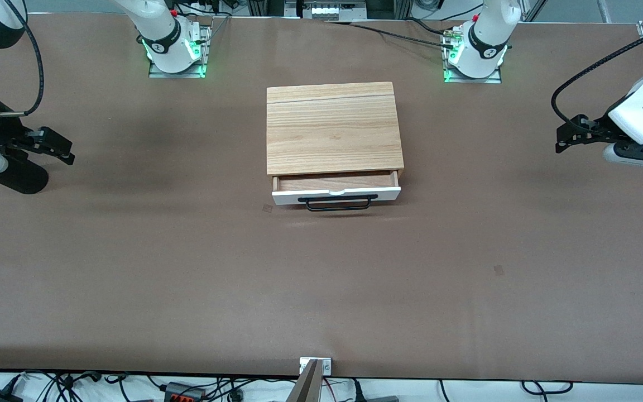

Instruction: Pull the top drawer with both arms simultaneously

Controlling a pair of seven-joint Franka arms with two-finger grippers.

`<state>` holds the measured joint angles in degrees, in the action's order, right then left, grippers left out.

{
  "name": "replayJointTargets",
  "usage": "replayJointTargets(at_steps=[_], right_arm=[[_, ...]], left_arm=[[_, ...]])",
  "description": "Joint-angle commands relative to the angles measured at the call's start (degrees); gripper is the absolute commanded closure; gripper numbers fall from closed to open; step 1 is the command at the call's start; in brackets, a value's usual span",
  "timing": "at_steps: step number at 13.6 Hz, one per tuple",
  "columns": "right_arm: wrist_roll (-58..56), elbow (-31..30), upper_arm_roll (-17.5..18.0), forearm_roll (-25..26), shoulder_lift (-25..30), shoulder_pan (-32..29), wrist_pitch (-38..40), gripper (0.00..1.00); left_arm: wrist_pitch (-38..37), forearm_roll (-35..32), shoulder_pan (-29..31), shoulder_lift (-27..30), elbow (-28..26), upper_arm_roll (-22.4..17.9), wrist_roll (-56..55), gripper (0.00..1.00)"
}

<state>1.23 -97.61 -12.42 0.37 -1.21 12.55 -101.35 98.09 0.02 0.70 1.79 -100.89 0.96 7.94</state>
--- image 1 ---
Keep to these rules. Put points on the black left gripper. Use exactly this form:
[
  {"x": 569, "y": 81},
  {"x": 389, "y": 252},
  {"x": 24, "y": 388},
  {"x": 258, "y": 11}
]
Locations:
[{"x": 596, "y": 128}]

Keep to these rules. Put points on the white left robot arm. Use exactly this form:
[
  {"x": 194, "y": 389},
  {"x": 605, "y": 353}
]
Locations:
[{"x": 486, "y": 33}]

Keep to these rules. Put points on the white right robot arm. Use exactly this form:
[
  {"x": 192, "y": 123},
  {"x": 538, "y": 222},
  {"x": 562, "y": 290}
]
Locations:
[{"x": 157, "y": 25}]

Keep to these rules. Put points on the wooden drawer cabinet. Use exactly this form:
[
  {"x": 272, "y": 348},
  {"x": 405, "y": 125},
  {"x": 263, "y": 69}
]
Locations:
[{"x": 332, "y": 128}]

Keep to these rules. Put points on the brown table cover sheet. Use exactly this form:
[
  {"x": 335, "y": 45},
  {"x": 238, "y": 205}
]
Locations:
[{"x": 187, "y": 268}]

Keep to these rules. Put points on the black box with red buttons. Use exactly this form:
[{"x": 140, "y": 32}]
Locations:
[{"x": 185, "y": 392}]

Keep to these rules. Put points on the white power strip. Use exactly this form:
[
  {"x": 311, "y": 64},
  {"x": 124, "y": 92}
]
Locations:
[{"x": 330, "y": 10}]

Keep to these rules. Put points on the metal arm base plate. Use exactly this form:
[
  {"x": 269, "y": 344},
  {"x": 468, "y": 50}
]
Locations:
[
  {"x": 176, "y": 74},
  {"x": 472, "y": 81}
]

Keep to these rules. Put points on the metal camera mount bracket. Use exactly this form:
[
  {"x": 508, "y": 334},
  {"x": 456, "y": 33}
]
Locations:
[{"x": 316, "y": 368}]

